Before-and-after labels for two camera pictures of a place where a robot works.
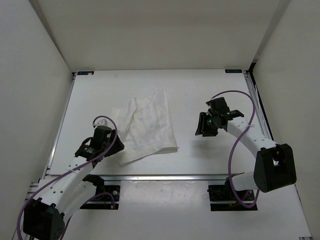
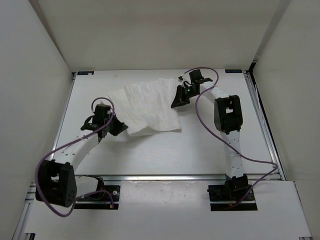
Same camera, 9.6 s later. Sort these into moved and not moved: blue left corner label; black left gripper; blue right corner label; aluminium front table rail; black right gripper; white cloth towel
Moved: white cloth towel; black left gripper; black right gripper
Not moved: blue right corner label; aluminium front table rail; blue left corner label
